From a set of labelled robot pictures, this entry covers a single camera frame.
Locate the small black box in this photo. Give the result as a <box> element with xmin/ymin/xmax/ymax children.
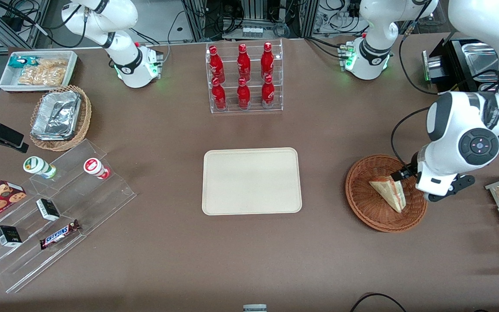
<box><xmin>0</xmin><ymin>225</ymin><xmax>23</xmax><ymax>247</ymax></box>
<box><xmin>36</xmin><ymin>198</ymin><xmax>60</xmax><ymax>221</ymax></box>

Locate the clear acrylic stepped shelf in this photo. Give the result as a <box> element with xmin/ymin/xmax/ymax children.
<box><xmin>0</xmin><ymin>139</ymin><xmax>137</xmax><ymax>294</ymax></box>

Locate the black hot food display case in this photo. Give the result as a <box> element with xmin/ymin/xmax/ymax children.
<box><xmin>421</xmin><ymin>37</ymin><xmax>499</xmax><ymax>94</ymax></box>

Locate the black cable loop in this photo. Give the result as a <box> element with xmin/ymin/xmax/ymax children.
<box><xmin>349</xmin><ymin>293</ymin><xmax>408</xmax><ymax>312</ymax></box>

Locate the white plastic bin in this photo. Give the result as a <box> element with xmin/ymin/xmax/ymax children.
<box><xmin>0</xmin><ymin>51</ymin><xmax>78</xmax><ymax>94</ymax></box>

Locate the teal snack packet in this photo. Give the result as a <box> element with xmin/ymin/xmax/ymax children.
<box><xmin>8</xmin><ymin>55</ymin><xmax>38</xmax><ymax>69</ymax></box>

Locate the black clamp mount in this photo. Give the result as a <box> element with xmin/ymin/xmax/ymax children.
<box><xmin>0</xmin><ymin>113</ymin><xmax>29</xmax><ymax>153</ymax></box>

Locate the red cola bottle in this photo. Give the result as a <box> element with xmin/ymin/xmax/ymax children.
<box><xmin>237</xmin><ymin>43</ymin><xmax>251</xmax><ymax>82</ymax></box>
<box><xmin>261</xmin><ymin>42</ymin><xmax>275</xmax><ymax>80</ymax></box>
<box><xmin>211</xmin><ymin>78</ymin><xmax>227</xmax><ymax>111</ymax></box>
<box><xmin>237</xmin><ymin>77</ymin><xmax>251</xmax><ymax>110</ymax></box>
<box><xmin>261</xmin><ymin>75</ymin><xmax>276</xmax><ymax>109</ymax></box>
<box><xmin>208</xmin><ymin>45</ymin><xmax>226</xmax><ymax>84</ymax></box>

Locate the steel food pan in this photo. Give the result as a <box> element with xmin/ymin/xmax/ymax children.
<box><xmin>462</xmin><ymin>41</ymin><xmax>499</xmax><ymax>82</ymax></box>

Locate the round brown wicker basket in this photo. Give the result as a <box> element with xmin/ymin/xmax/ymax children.
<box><xmin>345</xmin><ymin>154</ymin><xmax>428</xmax><ymax>233</ymax></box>

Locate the red lid drink cup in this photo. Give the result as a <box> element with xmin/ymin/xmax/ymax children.
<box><xmin>83</xmin><ymin>158</ymin><xmax>110</xmax><ymax>180</ymax></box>

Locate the clear acrylic bottle rack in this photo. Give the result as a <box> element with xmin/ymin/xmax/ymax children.
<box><xmin>205</xmin><ymin>39</ymin><xmax>284</xmax><ymax>114</ymax></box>

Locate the green lid drink cup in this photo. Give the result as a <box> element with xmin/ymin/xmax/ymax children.
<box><xmin>23</xmin><ymin>156</ymin><xmax>57</xmax><ymax>179</ymax></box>

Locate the stack of foil trays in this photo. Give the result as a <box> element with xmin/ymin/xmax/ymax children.
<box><xmin>31</xmin><ymin>90</ymin><xmax>82</xmax><ymax>141</ymax></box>

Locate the triangle sandwich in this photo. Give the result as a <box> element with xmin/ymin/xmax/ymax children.
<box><xmin>369</xmin><ymin>175</ymin><xmax>406</xmax><ymax>214</ymax></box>

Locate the clear bag of crackers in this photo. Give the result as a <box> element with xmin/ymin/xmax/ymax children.
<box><xmin>18</xmin><ymin>58</ymin><xmax>69</xmax><ymax>86</ymax></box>

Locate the oval wicker basket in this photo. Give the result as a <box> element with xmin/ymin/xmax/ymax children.
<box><xmin>29</xmin><ymin>85</ymin><xmax>92</xmax><ymax>152</ymax></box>

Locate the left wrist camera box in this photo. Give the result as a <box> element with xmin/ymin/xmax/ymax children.
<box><xmin>390</xmin><ymin>162</ymin><xmax>419</xmax><ymax>183</ymax></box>

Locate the beige rectangular tray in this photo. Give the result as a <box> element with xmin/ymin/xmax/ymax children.
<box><xmin>202</xmin><ymin>147</ymin><xmax>303</xmax><ymax>216</ymax></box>

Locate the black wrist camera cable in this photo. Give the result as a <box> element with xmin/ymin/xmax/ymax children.
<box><xmin>390</xmin><ymin>106</ymin><xmax>433</xmax><ymax>172</ymax></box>

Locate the Snickers chocolate bar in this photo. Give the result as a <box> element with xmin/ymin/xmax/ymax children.
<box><xmin>39</xmin><ymin>220</ymin><xmax>81</xmax><ymax>250</ymax></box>

